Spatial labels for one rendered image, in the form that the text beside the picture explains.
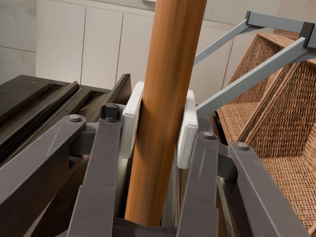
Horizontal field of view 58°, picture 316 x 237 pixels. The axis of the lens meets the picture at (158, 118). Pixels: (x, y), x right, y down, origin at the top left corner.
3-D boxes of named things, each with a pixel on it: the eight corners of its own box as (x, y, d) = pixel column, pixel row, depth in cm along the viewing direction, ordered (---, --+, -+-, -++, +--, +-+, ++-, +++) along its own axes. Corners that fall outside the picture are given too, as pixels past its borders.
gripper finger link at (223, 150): (196, 152, 15) (253, 161, 15) (193, 115, 20) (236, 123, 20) (191, 176, 15) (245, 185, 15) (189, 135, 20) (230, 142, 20)
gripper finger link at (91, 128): (113, 163, 15) (59, 154, 15) (127, 124, 20) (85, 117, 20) (115, 138, 15) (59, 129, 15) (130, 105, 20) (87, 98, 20)
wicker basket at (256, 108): (290, 163, 126) (229, 153, 126) (257, 114, 178) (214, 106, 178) (335, 54, 107) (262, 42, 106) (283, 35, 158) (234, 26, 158)
